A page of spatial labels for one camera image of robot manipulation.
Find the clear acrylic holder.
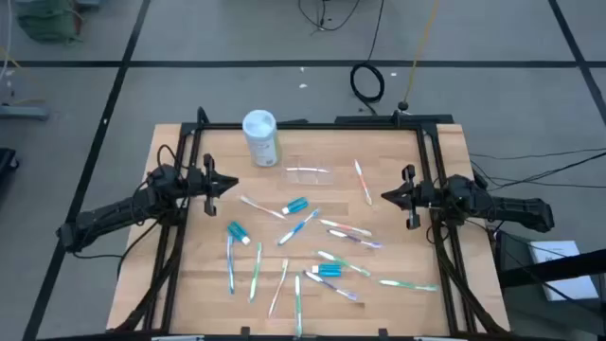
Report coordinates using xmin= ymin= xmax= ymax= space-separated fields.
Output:
xmin=282 ymin=163 xmax=336 ymax=186

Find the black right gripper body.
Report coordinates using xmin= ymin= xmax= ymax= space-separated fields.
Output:
xmin=401 ymin=164 xmax=437 ymax=231

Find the grey metal base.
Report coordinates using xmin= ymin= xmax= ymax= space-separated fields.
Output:
xmin=0 ymin=103 xmax=51 ymax=121

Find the coiled black cable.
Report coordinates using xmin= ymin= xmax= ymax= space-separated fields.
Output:
xmin=348 ymin=0 xmax=386 ymax=115

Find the teal toothbrush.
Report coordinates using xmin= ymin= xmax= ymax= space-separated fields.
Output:
xmin=311 ymin=263 xmax=343 ymax=278

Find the black chair base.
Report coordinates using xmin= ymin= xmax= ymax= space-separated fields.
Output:
xmin=0 ymin=147 xmax=20 ymax=184

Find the blue toothbrush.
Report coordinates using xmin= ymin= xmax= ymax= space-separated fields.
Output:
xmin=276 ymin=208 xmax=320 ymax=246
xmin=226 ymin=235 xmax=236 ymax=296

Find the dark equipment cart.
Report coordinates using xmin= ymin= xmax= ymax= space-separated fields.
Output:
xmin=491 ymin=229 xmax=606 ymax=335

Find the green pink toothbrush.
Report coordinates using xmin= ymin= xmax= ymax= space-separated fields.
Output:
xmin=319 ymin=219 xmax=373 ymax=237

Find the white booklet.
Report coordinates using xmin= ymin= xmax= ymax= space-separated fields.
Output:
xmin=528 ymin=240 xmax=599 ymax=302

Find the thin yellow cable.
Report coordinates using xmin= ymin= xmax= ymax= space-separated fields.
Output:
xmin=0 ymin=46 xmax=46 ymax=106

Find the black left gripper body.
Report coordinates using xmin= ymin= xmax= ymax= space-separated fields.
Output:
xmin=187 ymin=153 xmax=219 ymax=217

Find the thin black floor cable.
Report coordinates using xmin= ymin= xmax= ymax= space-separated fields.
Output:
xmin=297 ymin=0 xmax=361 ymax=35

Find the black cables bundle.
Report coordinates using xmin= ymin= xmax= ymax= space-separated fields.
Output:
xmin=468 ymin=149 xmax=606 ymax=190

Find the blue mouthwash bottle white cap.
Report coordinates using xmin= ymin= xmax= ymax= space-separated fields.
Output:
xmin=227 ymin=221 xmax=251 ymax=246
xmin=281 ymin=197 xmax=310 ymax=215

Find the white green wipes canister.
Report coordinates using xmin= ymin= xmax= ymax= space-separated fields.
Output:
xmin=241 ymin=109 xmax=281 ymax=168

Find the black aluminium frame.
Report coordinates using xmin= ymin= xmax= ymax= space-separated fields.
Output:
xmin=111 ymin=106 xmax=510 ymax=341

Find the green bag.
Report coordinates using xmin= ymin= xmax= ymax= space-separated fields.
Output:
xmin=16 ymin=0 xmax=82 ymax=45

